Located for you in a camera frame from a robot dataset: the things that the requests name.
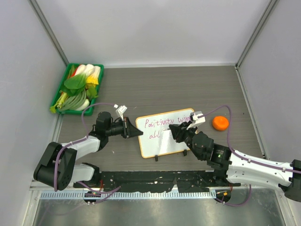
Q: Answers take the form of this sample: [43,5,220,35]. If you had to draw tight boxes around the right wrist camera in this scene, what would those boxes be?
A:
[187,111,206,130]

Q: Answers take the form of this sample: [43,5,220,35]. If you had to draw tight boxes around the green leafy bok choy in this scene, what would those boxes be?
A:
[61,73,87,97]

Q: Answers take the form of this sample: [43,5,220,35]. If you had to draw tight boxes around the green plastic crate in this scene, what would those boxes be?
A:
[49,63,104,115]

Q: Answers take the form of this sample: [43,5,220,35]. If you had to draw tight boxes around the green long beans bundle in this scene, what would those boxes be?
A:
[57,90,87,112]

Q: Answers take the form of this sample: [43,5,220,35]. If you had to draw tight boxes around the orange round toy fruit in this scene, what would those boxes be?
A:
[212,116,230,131]

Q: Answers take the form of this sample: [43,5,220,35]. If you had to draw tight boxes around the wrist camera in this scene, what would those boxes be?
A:
[187,111,206,130]
[113,104,127,121]

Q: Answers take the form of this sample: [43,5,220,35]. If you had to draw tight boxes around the slotted cable duct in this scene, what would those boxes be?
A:
[40,190,216,200]

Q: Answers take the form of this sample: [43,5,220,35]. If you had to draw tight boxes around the yellow framed whiteboard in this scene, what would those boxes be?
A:
[135,108,194,159]

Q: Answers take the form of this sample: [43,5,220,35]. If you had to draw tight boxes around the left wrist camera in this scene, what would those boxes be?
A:
[113,104,127,121]

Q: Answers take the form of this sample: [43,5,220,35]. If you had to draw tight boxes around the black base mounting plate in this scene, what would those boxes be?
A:
[85,170,240,193]

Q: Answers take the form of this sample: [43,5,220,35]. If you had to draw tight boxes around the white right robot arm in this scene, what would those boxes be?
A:
[169,122,301,202]

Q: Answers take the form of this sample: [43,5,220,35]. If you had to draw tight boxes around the white radish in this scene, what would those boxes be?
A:
[75,99,90,111]

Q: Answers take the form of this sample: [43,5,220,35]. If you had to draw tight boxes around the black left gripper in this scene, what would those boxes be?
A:
[106,117,143,138]

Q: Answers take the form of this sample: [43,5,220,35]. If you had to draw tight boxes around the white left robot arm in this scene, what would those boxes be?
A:
[33,112,143,191]

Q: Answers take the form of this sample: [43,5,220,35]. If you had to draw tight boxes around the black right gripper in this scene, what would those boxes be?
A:
[169,120,203,160]

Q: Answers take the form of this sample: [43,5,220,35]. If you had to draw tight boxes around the yellow flower vegetable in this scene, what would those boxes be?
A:
[86,73,99,89]

